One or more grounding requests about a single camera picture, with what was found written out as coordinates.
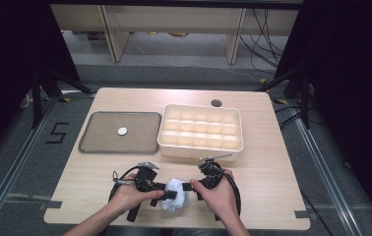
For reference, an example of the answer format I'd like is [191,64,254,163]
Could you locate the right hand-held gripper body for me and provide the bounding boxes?
[192,152,233,192]

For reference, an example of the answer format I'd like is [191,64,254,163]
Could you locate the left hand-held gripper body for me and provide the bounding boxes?
[126,161,161,223]

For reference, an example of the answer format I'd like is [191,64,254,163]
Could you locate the white sock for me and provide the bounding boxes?
[159,177,191,212]

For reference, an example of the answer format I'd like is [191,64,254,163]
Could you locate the cream divided storage box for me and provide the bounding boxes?
[156,103,245,162]

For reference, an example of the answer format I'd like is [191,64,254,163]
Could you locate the person's right hand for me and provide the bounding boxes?
[189,168,238,219]

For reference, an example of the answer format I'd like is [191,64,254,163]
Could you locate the person's left hand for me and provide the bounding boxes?
[109,173,165,214]

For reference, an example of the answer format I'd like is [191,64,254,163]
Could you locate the metal tray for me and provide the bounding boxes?
[78,111,163,155]

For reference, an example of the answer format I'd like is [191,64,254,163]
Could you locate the black metal stand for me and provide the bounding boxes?
[31,67,95,130]
[256,68,314,130]

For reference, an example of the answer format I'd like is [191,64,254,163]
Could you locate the light wooden desk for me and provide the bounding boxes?
[49,3,300,65]

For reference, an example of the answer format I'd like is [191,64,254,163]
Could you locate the black curtain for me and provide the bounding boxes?
[0,0,81,165]
[275,0,372,232]

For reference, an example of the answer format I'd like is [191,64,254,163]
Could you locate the silver cable plug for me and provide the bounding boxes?
[112,177,137,187]

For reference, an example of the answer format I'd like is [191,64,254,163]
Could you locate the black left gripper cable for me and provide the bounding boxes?
[108,165,143,205]

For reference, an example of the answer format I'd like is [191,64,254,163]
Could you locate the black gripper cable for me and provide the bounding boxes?
[221,170,243,218]
[108,165,143,205]

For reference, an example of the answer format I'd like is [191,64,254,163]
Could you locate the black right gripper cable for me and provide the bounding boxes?
[221,170,243,218]

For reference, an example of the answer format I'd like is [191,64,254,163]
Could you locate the black floor cable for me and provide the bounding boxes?
[273,103,307,130]

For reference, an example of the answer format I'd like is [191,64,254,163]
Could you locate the aluminium floor rail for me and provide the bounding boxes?
[0,94,61,236]
[292,114,363,236]

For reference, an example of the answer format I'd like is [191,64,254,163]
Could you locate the hanging black cables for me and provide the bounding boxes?
[238,8,290,76]

